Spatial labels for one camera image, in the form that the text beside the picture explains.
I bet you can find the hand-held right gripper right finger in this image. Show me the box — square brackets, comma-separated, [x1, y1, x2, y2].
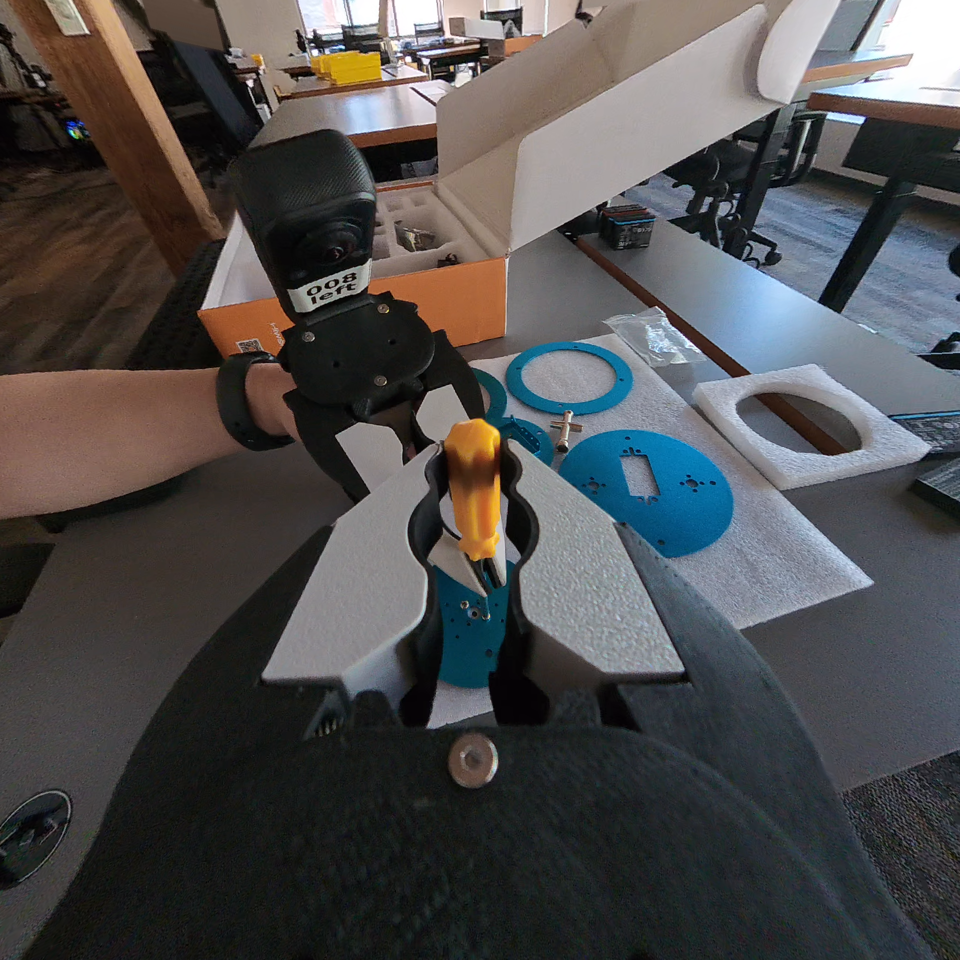
[495, 444, 694, 709]

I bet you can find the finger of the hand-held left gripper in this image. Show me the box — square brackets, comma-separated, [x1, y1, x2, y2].
[413, 372, 484, 451]
[330, 413, 421, 508]

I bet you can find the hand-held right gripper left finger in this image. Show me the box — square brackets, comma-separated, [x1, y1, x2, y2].
[263, 444, 454, 709]

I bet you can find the yellow handled screwdriver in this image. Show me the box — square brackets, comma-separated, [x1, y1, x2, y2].
[446, 419, 507, 594]

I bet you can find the small blue round plate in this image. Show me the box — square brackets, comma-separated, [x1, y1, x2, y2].
[425, 555, 526, 688]

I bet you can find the grey desk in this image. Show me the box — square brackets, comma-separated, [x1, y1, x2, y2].
[0, 225, 960, 960]
[578, 218, 960, 451]

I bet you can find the round black desk grommet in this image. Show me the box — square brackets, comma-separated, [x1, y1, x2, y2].
[0, 791, 73, 889]

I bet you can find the person's left hand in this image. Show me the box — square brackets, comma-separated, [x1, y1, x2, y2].
[245, 360, 295, 439]

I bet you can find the brown wooden table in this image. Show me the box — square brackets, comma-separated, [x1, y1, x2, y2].
[803, 53, 960, 316]
[248, 83, 451, 151]

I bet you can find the orange cardboard box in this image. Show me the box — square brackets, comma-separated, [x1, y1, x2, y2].
[198, 0, 841, 361]

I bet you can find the large blue round plate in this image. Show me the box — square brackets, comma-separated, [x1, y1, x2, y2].
[558, 429, 736, 559]

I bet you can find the yellow box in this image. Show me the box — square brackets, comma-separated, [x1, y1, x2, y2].
[308, 53, 384, 87]

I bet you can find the black office chair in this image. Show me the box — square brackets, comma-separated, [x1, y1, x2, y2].
[165, 38, 264, 151]
[668, 105, 826, 271]

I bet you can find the white foam sheet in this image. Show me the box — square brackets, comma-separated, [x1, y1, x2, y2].
[383, 333, 874, 631]

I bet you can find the wooden pillar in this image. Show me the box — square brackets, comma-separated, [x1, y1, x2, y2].
[8, 0, 226, 279]

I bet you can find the clear plastic bag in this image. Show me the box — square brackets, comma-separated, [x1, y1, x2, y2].
[603, 308, 706, 369]

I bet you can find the small black box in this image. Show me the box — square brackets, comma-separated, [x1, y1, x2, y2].
[600, 203, 658, 252]

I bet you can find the blue disc with bracket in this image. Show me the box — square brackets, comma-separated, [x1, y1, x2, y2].
[503, 416, 556, 466]

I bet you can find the white foam frame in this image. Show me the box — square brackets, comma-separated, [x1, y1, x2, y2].
[690, 363, 931, 492]

